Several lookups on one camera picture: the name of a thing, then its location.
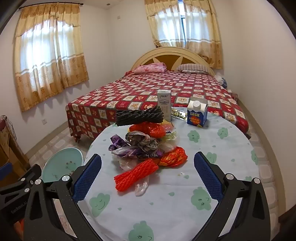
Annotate dark curtain rod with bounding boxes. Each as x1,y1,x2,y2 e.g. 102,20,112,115
18,2,80,10

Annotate bed with red patterned sheet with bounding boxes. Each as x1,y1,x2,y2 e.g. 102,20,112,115
66,70,251,143

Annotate cream wooden headboard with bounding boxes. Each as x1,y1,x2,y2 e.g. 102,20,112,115
131,46,215,76

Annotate grey plastic bag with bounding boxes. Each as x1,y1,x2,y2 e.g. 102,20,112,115
125,131,160,151

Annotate brown wooden cabinet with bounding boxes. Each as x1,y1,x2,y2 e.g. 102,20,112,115
0,116,30,186

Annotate green gold foil wrapper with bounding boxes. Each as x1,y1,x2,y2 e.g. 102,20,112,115
171,108,188,121

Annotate white translucent plastic bag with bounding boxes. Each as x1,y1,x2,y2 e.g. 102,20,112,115
159,133,179,152

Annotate blue carton with white cap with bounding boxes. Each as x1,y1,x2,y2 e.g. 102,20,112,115
187,97,208,128

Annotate narrow beige window curtain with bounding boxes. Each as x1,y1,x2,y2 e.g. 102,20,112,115
144,0,223,69

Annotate black foam net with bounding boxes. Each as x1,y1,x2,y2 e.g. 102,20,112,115
116,105,164,127

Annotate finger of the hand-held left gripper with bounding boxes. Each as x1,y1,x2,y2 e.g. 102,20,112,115
0,162,12,180
14,164,42,186

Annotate tall white milk carton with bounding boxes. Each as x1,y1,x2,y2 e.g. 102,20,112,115
157,90,172,122

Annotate red foam net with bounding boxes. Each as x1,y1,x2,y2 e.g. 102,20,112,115
114,159,159,192

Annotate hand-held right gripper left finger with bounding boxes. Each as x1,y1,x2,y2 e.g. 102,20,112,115
23,154,102,241

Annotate striped pillow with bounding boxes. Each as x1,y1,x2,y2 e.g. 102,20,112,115
177,64,210,74

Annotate purple plastic bag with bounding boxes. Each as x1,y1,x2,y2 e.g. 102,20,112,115
109,136,162,160

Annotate pile of clothes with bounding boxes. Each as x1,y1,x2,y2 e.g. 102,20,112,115
216,75,228,88

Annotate orange foil wrapper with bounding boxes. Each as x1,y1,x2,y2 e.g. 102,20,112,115
158,147,188,168

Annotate wide beige window curtain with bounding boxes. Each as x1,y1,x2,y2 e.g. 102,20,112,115
14,3,89,113

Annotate light green metal bin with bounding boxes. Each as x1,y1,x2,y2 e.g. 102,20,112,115
41,147,85,186

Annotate pink pillow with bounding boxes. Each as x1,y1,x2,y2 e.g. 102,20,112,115
134,62,167,74

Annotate red plastic bag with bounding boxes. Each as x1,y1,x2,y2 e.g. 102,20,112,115
129,122,166,139

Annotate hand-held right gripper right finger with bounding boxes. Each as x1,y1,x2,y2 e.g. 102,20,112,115
194,152,271,241

